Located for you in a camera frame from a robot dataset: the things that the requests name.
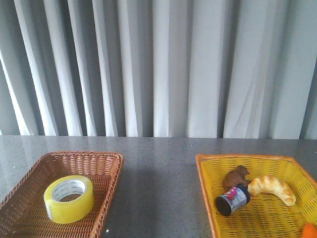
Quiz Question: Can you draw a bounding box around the yellow packing tape roll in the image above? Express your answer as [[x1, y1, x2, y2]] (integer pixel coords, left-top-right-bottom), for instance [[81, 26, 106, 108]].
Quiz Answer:
[[44, 175, 94, 224]]

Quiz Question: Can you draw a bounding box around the brown toy bear figurine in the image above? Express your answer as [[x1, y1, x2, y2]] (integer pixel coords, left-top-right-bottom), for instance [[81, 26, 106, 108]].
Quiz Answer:
[[223, 165, 251, 191]]

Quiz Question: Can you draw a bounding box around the grey pleated curtain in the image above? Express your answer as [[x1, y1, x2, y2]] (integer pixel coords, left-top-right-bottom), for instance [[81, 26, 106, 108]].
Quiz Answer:
[[0, 0, 317, 139]]

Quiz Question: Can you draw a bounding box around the small labelled dark jar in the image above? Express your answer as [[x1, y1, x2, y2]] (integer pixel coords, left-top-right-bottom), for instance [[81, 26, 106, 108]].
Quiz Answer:
[[214, 184, 250, 216]]

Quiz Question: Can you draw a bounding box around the toy croissant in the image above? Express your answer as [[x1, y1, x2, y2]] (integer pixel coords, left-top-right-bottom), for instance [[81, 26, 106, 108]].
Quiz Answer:
[[248, 175, 296, 206]]

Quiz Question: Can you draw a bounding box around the yellow plastic woven basket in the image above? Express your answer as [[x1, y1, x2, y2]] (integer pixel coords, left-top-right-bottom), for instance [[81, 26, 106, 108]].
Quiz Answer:
[[196, 154, 317, 238]]

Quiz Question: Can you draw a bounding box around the brown wicker basket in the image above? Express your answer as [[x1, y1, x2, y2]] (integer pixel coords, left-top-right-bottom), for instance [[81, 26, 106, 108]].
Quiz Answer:
[[0, 151, 124, 238]]

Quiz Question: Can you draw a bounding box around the orange fruit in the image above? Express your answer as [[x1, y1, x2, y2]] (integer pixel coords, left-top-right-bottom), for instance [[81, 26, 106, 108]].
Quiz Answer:
[[302, 223, 317, 238]]

